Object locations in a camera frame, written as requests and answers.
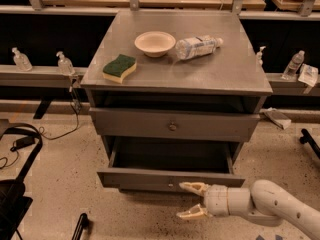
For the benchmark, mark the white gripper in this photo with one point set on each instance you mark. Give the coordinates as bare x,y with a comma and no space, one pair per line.
216,199

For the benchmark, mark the grey drawer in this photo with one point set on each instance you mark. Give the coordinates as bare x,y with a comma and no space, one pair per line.
232,127
161,165

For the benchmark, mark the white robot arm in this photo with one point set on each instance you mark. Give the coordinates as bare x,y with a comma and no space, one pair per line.
264,203

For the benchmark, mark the grey top drawer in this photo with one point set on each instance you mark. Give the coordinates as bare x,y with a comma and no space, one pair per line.
232,127

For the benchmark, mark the grey wooden drawer cabinet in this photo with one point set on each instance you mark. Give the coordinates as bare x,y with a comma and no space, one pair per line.
230,80

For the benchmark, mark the grey box on floor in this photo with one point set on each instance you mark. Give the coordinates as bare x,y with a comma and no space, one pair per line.
278,118

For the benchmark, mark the black stand leg bottom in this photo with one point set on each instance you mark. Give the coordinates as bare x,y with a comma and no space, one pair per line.
81,226

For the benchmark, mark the black stand leg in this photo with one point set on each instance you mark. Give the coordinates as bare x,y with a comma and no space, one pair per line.
307,138
81,226

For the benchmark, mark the black stand leg right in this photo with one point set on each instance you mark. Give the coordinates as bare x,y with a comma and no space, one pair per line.
307,138

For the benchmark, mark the clear plastic water bottle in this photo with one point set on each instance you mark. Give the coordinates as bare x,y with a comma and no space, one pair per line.
193,47

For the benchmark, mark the green yellow sponge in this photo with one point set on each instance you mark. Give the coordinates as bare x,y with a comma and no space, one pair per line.
118,69

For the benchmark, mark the small white pump bottle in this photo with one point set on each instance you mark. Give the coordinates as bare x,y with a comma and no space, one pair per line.
260,54

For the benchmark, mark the white paper bowl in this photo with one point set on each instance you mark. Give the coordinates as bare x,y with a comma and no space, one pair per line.
155,43

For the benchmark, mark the white plastic packet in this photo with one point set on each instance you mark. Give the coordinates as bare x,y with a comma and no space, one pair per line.
308,75

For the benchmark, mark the upright clear water bottle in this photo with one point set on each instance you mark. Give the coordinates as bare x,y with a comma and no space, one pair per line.
293,66

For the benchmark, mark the black power adapter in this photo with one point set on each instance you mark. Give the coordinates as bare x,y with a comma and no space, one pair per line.
22,143

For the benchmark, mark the clear sanitizer bottle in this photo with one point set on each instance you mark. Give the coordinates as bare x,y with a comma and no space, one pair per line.
21,60
65,64

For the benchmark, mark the clear sanitizer bottle far left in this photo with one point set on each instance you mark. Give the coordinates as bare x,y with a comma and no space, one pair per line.
21,60

